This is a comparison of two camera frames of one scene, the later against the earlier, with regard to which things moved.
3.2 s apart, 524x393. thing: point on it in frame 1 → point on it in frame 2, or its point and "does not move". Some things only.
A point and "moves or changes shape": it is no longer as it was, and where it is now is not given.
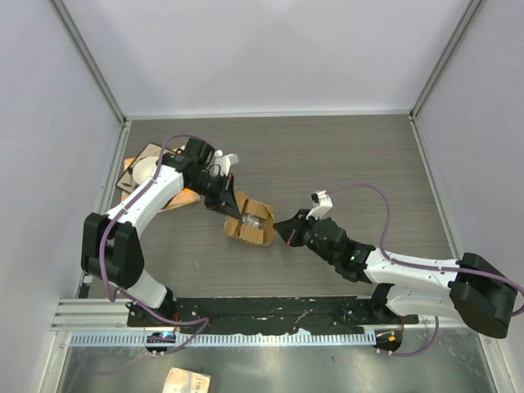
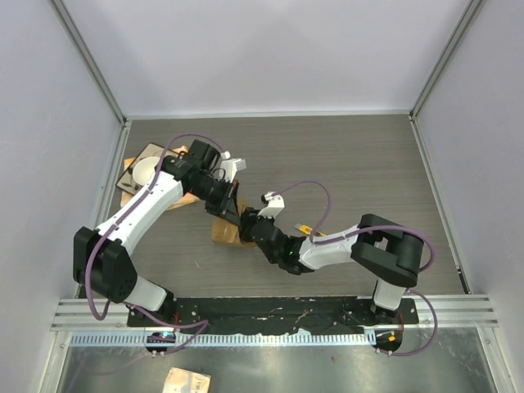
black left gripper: (224, 201) does not move
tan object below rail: (181, 381) does not move
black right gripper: (291, 229) → (249, 219)
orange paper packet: (181, 196) does not move
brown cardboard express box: (256, 223) moves or changes shape
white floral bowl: (143, 168) does not move
